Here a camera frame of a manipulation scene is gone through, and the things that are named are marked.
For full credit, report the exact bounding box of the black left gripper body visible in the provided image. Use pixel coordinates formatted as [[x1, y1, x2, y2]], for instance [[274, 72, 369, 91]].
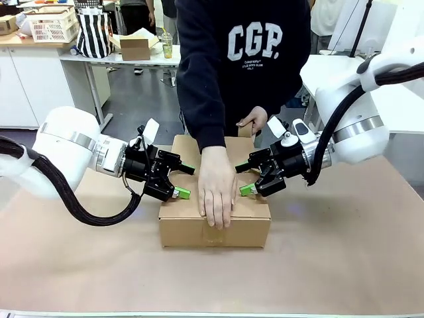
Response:
[[121, 144, 176, 203]]

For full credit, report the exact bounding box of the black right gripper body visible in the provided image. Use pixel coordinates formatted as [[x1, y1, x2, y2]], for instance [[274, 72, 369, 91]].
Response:
[[256, 143, 311, 199]]

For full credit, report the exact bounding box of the brown cardboard shipping box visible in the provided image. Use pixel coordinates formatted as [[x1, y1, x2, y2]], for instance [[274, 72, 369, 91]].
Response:
[[158, 133, 273, 250]]

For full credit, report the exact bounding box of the person's left forearm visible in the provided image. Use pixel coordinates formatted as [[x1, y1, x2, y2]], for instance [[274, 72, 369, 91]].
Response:
[[260, 54, 313, 117]]

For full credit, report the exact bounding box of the person's right forearm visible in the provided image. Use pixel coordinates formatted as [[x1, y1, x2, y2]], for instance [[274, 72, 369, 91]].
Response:
[[176, 62, 229, 155]]

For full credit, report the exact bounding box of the tape strip on box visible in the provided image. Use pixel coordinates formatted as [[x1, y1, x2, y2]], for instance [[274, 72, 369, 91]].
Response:
[[201, 217, 229, 246]]

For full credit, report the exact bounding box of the open brown cardboard box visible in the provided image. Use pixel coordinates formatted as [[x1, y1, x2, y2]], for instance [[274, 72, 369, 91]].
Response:
[[108, 27, 160, 62]]

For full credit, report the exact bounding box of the small closed cardboard box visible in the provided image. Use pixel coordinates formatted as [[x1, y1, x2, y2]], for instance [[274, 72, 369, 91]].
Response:
[[0, 14, 18, 36]]

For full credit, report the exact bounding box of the person's right hand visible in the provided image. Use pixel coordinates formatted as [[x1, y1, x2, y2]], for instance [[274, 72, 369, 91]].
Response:
[[197, 145, 239, 231]]

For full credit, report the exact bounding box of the person's left hand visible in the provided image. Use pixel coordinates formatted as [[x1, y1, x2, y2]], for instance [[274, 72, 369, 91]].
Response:
[[235, 105, 269, 137]]

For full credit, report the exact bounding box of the person in black CGP sweatshirt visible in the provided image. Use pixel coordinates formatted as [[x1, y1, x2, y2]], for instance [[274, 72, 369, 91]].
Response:
[[174, 0, 313, 154]]

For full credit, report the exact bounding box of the white table with metal leg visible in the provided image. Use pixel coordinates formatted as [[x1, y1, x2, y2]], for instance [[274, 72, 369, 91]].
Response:
[[59, 44, 182, 133]]

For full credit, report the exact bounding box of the plastic drink cup with straw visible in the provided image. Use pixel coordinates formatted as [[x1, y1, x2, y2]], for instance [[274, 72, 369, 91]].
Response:
[[160, 27, 174, 60]]

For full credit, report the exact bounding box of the black white striped bag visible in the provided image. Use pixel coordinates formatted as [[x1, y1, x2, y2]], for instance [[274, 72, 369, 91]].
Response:
[[75, 9, 115, 60]]

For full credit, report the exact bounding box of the bystander in white shirt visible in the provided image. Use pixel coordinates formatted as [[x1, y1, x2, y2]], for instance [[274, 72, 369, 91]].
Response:
[[309, 0, 346, 56]]

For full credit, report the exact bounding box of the bystander in dark clothes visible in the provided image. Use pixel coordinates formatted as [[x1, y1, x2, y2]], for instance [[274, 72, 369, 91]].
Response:
[[118, 0, 157, 36]]

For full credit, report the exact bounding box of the black tripod pole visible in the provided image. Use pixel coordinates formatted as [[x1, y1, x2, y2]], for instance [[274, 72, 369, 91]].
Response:
[[348, 0, 374, 58]]

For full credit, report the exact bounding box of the white leaning panel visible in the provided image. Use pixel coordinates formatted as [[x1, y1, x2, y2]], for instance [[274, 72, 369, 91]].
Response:
[[331, 0, 399, 56]]

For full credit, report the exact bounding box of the white lattice storage basket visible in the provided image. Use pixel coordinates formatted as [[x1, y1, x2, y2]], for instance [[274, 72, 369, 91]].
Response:
[[25, 5, 81, 44]]

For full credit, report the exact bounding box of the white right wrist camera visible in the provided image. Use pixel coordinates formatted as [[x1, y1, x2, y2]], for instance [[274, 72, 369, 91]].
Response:
[[266, 115, 288, 139]]

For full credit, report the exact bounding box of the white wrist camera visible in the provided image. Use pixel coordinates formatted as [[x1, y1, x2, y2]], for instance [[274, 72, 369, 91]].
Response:
[[141, 117, 161, 146], [266, 115, 288, 139]]

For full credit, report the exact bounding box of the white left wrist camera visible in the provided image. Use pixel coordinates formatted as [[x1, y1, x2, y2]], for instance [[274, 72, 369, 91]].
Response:
[[141, 117, 161, 146]]

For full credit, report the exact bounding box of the black braided right cable hose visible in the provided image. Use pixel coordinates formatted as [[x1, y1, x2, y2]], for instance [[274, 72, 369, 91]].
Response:
[[303, 62, 424, 189]]

